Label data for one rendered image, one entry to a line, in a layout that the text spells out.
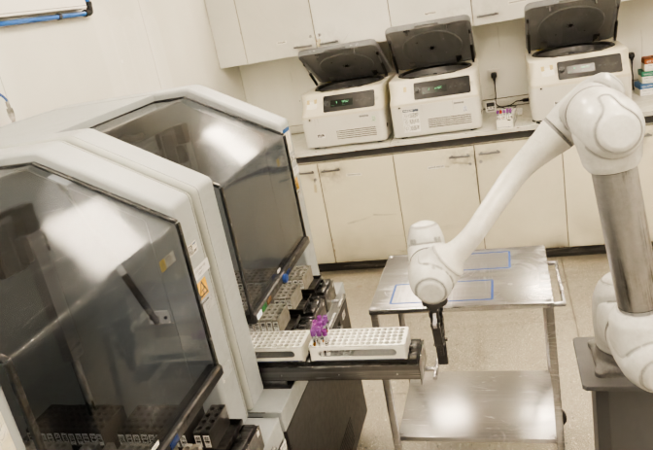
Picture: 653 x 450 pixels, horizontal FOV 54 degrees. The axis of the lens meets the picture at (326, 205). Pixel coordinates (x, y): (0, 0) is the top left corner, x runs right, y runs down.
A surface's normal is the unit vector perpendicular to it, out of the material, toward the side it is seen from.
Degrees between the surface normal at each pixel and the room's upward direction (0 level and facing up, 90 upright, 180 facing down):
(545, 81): 59
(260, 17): 90
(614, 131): 84
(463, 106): 90
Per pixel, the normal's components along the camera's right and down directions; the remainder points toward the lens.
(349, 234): -0.24, 0.35
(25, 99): 0.95, -0.09
